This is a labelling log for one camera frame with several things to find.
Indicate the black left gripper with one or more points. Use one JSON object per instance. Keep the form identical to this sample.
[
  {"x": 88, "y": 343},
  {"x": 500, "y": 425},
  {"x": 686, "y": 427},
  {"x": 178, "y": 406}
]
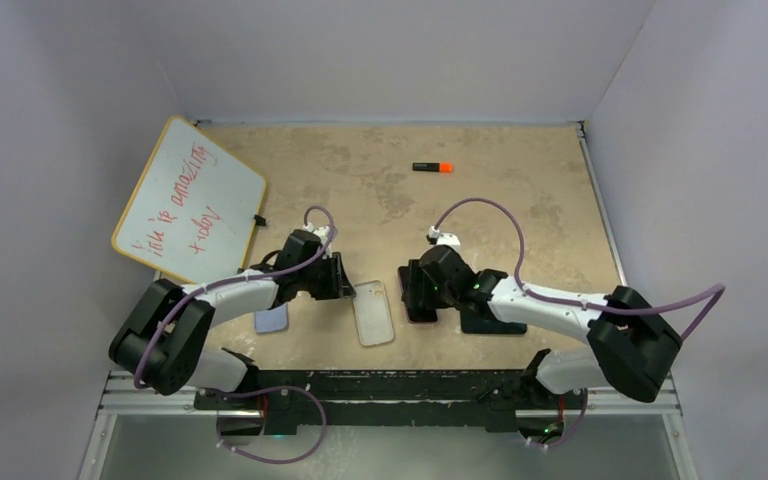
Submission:
[{"x": 337, "y": 285}]

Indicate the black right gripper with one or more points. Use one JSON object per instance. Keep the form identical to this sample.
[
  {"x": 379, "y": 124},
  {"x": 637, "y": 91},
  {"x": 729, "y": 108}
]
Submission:
[{"x": 416, "y": 277}]

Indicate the beige phone case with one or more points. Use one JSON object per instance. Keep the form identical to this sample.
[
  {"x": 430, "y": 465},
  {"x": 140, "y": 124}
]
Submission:
[{"x": 372, "y": 314}]

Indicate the lavender phone case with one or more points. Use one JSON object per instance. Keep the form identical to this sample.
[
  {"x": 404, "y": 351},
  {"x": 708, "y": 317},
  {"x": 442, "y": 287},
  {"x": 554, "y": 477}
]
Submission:
[{"x": 271, "y": 321}]

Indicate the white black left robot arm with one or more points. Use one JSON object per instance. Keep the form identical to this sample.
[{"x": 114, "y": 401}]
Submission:
[{"x": 162, "y": 342}]

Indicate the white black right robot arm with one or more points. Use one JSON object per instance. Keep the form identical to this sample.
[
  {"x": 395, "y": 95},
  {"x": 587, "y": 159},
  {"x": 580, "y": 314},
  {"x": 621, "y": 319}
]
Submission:
[{"x": 626, "y": 345}]

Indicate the orange black marker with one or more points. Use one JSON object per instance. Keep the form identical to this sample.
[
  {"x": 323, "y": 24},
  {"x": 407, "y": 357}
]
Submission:
[{"x": 437, "y": 167}]

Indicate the yellow-framed whiteboard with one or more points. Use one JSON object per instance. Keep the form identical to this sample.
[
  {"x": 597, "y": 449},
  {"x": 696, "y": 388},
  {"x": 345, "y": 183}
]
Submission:
[{"x": 192, "y": 213}]

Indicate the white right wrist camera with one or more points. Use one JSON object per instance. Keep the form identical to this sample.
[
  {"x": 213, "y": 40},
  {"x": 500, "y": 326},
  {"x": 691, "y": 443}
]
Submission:
[{"x": 436, "y": 237}]

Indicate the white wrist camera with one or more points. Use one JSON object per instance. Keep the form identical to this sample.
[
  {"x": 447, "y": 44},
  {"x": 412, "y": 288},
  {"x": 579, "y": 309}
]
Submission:
[
  {"x": 436, "y": 237},
  {"x": 322, "y": 232}
]

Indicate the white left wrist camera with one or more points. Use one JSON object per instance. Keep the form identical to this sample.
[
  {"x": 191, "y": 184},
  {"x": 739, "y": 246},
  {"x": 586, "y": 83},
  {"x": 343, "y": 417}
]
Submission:
[{"x": 322, "y": 232}]

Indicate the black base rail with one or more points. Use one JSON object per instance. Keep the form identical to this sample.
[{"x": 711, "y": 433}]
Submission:
[{"x": 498, "y": 401}]

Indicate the aluminium frame rail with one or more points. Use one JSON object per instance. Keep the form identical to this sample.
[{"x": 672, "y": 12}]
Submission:
[{"x": 120, "y": 399}]

